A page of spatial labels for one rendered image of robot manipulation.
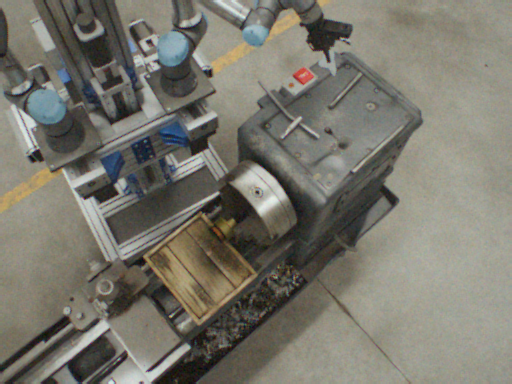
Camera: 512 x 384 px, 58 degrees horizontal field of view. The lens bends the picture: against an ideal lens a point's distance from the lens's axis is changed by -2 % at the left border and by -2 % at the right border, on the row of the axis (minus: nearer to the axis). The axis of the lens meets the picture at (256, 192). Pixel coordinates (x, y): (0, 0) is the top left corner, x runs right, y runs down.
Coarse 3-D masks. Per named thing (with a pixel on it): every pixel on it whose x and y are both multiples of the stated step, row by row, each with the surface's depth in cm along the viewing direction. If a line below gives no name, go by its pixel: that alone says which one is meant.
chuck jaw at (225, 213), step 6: (228, 180) 170; (228, 186) 169; (222, 192) 168; (228, 192) 168; (222, 198) 172; (228, 198) 169; (234, 198) 170; (222, 204) 170; (228, 204) 170; (234, 204) 171; (240, 204) 173; (222, 210) 173; (228, 210) 171; (234, 210) 172; (240, 210) 173; (222, 216) 171; (228, 216) 171
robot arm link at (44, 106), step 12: (36, 96) 160; (48, 96) 161; (24, 108) 163; (36, 108) 159; (48, 108) 159; (60, 108) 161; (36, 120) 162; (48, 120) 161; (60, 120) 163; (48, 132) 167; (60, 132) 168
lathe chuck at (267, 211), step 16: (224, 176) 173; (240, 176) 168; (256, 176) 166; (240, 192) 164; (272, 192) 164; (256, 208) 162; (272, 208) 164; (272, 224) 165; (288, 224) 171; (272, 240) 173
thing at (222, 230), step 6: (216, 222) 172; (222, 222) 171; (228, 222) 172; (234, 222) 172; (210, 228) 171; (216, 228) 171; (222, 228) 170; (228, 228) 171; (210, 234) 176; (216, 234) 170; (222, 234) 170; (228, 234) 171; (234, 234) 172; (216, 240) 175; (222, 240) 171
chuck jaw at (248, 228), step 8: (248, 216) 174; (240, 224) 173; (248, 224) 172; (256, 224) 172; (240, 232) 171; (248, 232) 171; (256, 232) 171; (264, 232) 170; (248, 240) 173; (256, 240) 172; (264, 240) 171
